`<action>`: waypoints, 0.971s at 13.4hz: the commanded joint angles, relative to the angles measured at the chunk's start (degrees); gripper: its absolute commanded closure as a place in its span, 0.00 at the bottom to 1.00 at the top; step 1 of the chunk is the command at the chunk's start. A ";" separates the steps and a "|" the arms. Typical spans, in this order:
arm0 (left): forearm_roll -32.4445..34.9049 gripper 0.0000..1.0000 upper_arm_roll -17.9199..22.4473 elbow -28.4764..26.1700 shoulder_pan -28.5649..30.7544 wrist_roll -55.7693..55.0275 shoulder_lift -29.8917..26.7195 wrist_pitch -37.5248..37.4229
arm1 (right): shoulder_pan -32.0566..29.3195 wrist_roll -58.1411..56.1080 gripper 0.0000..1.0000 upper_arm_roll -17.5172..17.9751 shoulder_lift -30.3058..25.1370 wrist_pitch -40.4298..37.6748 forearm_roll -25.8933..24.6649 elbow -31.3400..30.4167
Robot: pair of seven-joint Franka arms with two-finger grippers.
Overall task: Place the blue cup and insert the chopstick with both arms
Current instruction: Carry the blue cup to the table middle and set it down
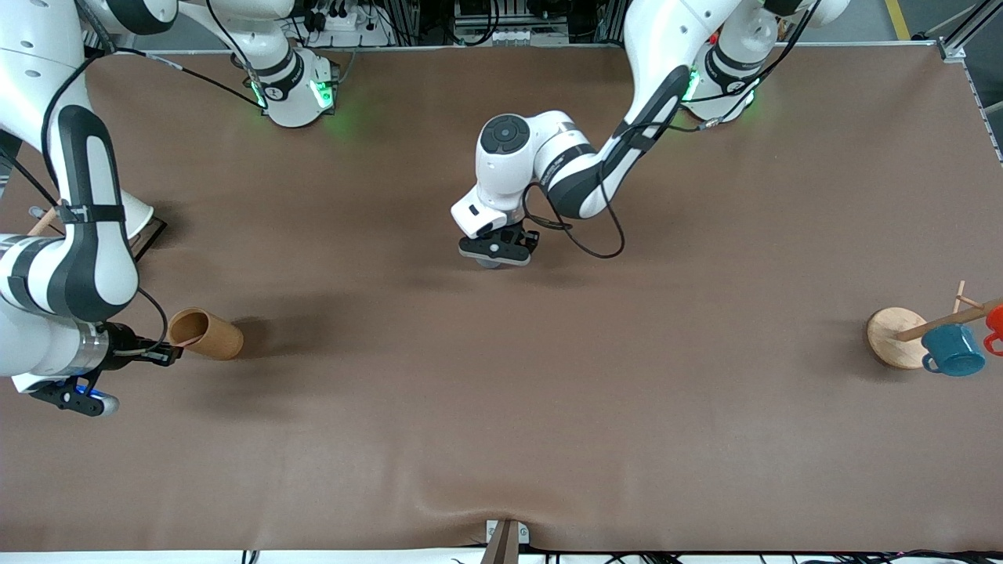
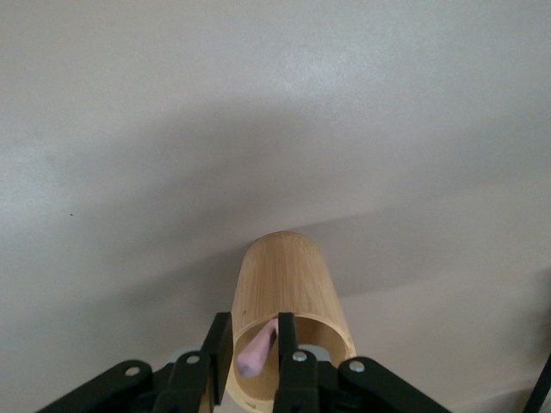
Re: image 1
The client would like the wooden cylinder chopstick holder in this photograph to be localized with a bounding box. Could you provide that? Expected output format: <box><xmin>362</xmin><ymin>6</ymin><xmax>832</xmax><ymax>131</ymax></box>
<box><xmin>167</xmin><ymin>307</ymin><xmax>245</xmax><ymax>362</ymax></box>

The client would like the white cup lying tilted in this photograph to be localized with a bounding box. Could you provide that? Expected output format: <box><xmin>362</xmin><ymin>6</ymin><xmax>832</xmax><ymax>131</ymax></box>
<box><xmin>118</xmin><ymin>188</ymin><xmax>155</xmax><ymax>239</ymax></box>

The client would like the wooden rod of rack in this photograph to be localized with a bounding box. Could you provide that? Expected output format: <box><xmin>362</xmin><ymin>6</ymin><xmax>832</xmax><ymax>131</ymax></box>
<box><xmin>27</xmin><ymin>205</ymin><xmax>63</xmax><ymax>237</ymax></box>

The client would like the brown table mat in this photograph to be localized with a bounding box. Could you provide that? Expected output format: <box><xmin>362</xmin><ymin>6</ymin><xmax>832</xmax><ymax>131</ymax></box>
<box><xmin>0</xmin><ymin>43</ymin><xmax>1003</xmax><ymax>553</ymax></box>

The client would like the white terminal strip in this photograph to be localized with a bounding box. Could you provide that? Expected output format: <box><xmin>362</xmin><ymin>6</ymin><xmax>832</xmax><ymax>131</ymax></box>
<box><xmin>492</xmin><ymin>28</ymin><xmax>570</xmax><ymax>46</ymax></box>

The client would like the white power strip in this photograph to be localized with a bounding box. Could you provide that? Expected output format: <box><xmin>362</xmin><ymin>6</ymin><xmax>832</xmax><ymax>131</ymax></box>
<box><xmin>310</xmin><ymin>6</ymin><xmax>369</xmax><ymax>34</ymax></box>

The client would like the wooden mug tree stand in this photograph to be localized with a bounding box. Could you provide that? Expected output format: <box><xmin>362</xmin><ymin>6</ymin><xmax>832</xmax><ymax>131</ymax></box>
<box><xmin>867</xmin><ymin>280</ymin><xmax>1003</xmax><ymax>371</ymax></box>

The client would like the teal enamel mug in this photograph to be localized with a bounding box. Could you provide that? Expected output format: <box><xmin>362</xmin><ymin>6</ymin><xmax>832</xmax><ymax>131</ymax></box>
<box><xmin>921</xmin><ymin>324</ymin><xmax>987</xmax><ymax>378</ymax></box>

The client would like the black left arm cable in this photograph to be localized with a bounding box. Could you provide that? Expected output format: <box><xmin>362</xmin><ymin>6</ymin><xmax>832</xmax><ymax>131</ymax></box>
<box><xmin>521</xmin><ymin>0</ymin><xmax>824</xmax><ymax>261</ymax></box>

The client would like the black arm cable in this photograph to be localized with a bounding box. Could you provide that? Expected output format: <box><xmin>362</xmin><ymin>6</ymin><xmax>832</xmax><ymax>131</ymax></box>
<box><xmin>39</xmin><ymin>0</ymin><xmax>267</xmax><ymax>355</ymax></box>
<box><xmin>521</xmin><ymin>0</ymin><xmax>824</xmax><ymax>261</ymax></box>

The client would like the black wire cup rack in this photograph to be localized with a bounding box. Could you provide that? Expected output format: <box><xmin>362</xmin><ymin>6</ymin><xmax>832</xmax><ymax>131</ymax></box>
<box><xmin>129</xmin><ymin>218</ymin><xmax>168</xmax><ymax>264</ymax></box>

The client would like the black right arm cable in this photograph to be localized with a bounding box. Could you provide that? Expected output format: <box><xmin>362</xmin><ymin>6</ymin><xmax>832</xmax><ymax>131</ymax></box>
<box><xmin>39</xmin><ymin>0</ymin><xmax>267</xmax><ymax>355</ymax></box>

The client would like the grey table edge bracket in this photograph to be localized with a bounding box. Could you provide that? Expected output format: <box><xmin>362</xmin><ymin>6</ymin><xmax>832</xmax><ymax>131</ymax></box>
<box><xmin>482</xmin><ymin>519</ymin><xmax>530</xmax><ymax>564</ymax></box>

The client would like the aluminium frame profile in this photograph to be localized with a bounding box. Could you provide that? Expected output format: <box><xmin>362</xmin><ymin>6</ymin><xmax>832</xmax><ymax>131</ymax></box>
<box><xmin>936</xmin><ymin>0</ymin><xmax>1003</xmax><ymax>63</ymax></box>

